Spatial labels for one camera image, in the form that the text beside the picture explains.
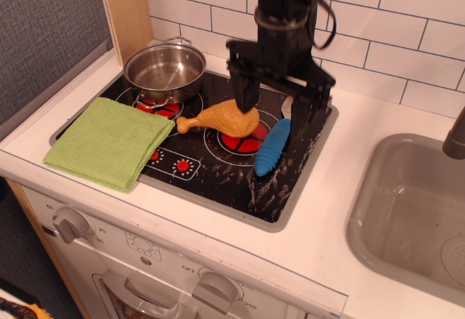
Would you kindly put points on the grey toy sink basin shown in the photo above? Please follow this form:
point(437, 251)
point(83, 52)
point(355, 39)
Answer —
point(407, 221)

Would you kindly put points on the orange plastic chicken drumstick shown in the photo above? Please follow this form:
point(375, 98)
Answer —
point(225, 117)

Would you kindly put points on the grey oven door handle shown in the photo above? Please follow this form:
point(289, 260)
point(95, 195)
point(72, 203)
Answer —
point(142, 297)

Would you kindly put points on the green folded rag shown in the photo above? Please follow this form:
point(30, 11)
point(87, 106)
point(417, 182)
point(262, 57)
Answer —
point(109, 144)

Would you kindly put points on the grey faucet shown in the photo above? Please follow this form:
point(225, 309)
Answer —
point(453, 145)

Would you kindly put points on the grey left oven knob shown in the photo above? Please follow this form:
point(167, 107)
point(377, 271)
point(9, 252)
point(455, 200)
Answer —
point(69, 224)

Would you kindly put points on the blue handled metal spoon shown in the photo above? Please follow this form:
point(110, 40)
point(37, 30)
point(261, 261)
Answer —
point(271, 149)

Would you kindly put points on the orange fuzzy object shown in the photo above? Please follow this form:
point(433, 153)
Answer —
point(24, 311)

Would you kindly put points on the grey right oven knob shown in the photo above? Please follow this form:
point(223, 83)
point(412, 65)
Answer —
point(215, 291)

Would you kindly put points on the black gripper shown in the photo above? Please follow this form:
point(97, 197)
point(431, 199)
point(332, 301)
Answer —
point(284, 61)

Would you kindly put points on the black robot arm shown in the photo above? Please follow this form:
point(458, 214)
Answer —
point(285, 15)

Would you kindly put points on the grey fabric panel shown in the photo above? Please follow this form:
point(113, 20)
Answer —
point(44, 45)

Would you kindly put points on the black toy stovetop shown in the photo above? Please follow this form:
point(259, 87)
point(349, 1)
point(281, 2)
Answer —
point(215, 171)

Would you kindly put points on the grey oven knob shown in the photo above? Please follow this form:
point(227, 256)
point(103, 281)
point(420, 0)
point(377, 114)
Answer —
point(69, 224)
point(215, 291)

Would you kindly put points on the stainless steel pot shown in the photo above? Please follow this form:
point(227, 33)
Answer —
point(165, 72)

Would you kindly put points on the wooden side post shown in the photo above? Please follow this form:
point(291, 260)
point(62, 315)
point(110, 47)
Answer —
point(130, 26)

